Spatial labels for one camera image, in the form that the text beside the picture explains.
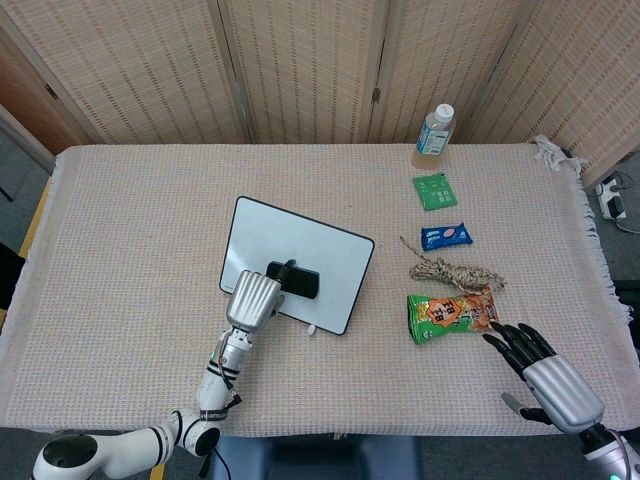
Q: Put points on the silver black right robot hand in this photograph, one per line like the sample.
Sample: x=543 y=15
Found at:
x=560 y=387

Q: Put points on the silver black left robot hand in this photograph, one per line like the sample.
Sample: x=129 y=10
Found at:
x=252 y=300

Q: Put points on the black whiteboard eraser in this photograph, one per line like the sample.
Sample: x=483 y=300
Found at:
x=305 y=282

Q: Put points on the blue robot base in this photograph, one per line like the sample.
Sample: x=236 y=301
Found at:
x=300 y=460

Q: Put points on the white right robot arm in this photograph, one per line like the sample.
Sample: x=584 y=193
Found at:
x=600 y=447

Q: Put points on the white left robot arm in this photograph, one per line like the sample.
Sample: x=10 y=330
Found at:
x=215 y=385

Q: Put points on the white plastic board stand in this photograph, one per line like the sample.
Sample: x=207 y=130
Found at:
x=311 y=329

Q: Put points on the beige waffle tablecloth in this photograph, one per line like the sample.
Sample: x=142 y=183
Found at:
x=125 y=300

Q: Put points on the green orange snack bag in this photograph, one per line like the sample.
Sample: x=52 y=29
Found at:
x=440 y=315

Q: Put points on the blue cookie packet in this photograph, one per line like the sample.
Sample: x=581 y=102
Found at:
x=445 y=237

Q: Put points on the white power strip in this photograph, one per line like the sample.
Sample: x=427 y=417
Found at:
x=607 y=192

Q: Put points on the green flat sachet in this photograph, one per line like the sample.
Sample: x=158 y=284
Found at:
x=435 y=192

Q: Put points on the metal screen hinge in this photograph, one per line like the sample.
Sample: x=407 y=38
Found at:
x=376 y=94
x=50 y=91

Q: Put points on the clear bottle with blue label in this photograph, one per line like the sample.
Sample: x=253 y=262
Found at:
x=432 y=137

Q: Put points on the woven bamboo folding screen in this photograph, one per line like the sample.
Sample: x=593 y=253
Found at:
x=150 y=65

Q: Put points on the white board with black frame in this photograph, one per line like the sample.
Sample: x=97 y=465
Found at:
x=300 y=235

